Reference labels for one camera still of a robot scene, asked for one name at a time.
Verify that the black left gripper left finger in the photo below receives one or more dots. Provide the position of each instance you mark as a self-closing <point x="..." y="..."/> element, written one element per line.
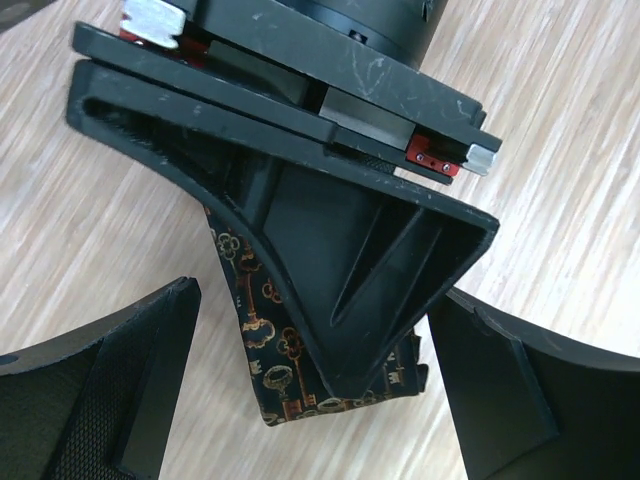
<point x="98" y="402"/>

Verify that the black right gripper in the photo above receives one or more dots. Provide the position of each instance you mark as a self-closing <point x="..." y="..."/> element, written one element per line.
<point x="282" y="77"/>

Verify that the black tie with gold keys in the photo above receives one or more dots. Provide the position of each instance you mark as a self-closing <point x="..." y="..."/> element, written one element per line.
<point x="285" y="381"/>

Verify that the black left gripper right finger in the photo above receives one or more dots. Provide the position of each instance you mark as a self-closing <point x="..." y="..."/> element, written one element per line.
<point x="528" y="403"/>

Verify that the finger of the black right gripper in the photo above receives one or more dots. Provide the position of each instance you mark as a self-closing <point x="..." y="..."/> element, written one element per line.
<point x="356" y="255"/>

